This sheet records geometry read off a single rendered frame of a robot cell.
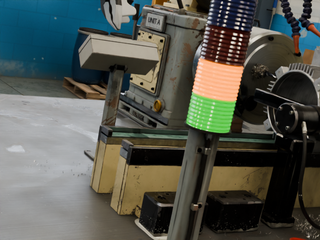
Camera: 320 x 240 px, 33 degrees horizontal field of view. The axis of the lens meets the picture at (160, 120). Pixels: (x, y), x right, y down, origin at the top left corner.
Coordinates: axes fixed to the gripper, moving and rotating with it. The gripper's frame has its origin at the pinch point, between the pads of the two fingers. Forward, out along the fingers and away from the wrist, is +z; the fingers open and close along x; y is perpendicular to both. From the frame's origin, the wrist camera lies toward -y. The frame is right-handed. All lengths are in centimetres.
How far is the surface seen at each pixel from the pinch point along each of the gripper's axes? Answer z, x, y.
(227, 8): 34, -53, -15
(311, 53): -251, 335, 492
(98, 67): 10.8, 2.2, -4.8
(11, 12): -309, 427, 115
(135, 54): 9.6, -3.4, 2.2
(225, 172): 41.8, -14.7, 11.0
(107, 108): 18.6, 7.1, -1.5
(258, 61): 9.5, -6.8, 35.9
